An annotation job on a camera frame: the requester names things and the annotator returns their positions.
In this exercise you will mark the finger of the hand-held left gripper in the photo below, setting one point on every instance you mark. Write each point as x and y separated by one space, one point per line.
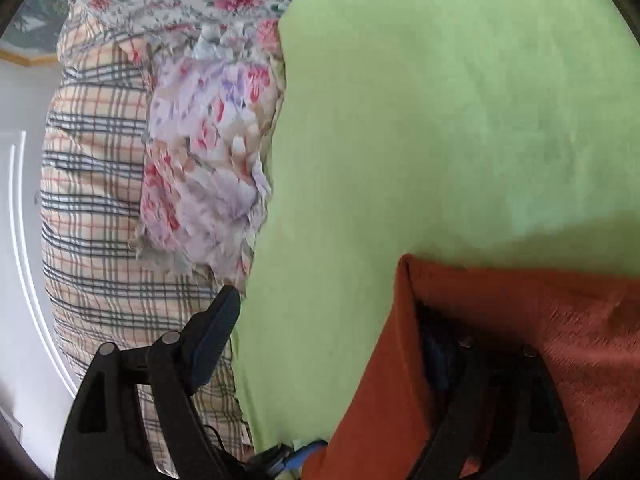
307 457

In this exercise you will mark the gold framed picture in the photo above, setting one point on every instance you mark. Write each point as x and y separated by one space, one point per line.
35 25

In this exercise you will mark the white door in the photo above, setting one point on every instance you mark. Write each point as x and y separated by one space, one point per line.
20 260

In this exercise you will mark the plaid blanket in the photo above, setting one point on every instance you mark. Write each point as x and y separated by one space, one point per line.
90 185

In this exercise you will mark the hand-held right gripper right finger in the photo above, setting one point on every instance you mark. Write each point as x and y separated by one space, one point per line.
441 366

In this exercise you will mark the red-orange towel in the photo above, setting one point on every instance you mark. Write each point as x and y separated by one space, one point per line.
575 320

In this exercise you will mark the light green bed sheet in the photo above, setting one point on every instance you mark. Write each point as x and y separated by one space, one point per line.
400 110

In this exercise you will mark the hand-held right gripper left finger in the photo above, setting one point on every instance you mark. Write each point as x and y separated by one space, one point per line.
215 340

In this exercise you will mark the purple floral pillow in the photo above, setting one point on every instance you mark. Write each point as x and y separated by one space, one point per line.
200 160

